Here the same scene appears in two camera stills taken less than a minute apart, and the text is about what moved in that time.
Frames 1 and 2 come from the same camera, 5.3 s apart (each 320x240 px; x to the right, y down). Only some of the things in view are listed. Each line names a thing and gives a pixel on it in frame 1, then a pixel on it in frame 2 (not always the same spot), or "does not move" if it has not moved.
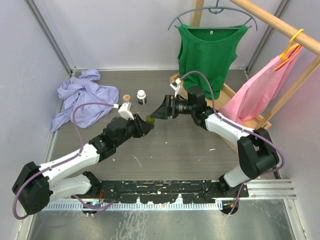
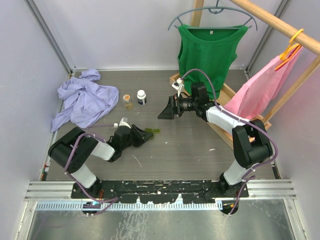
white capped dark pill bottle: [141, 97] does not move
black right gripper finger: [161, 112] -> [172, 109]
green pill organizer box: [149, 119] -> [153, 130]
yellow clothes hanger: [288, 53] does not move
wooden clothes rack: [302, 40] does not move
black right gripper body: [171, 103] does not move
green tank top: [211, 51] does not move
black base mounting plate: [166, 191] does not move
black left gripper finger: [146, 126] -> [139, 136]
